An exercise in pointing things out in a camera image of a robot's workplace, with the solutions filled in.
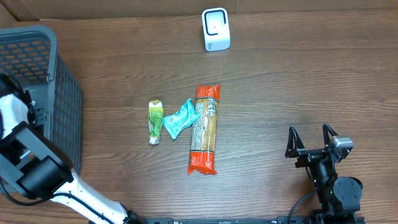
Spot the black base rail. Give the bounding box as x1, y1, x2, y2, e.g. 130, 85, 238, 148
146, 216, 366, 224

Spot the dark grey plastic basket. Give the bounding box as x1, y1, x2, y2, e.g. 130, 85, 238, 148
1, 26, 83, 172

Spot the white barcode scanner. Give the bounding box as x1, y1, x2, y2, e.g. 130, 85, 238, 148
201, 7, 231, 52

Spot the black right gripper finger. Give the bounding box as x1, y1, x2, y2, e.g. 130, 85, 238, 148
323, 123, 338, 146
285, 126, 305, 157

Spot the light blue snack packet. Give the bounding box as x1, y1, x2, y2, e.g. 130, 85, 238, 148
164, 98, 200, 140

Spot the green snack packet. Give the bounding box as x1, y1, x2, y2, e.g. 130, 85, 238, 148
148, 100, 164, 145

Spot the orange spaghetti pasta packet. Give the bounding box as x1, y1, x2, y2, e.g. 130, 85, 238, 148
188, 84, 221, 175

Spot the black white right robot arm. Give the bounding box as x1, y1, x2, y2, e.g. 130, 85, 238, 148
285, 123, 363, 216

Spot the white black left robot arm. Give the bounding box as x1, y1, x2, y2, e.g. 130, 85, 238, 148
1, 74, 145, 223

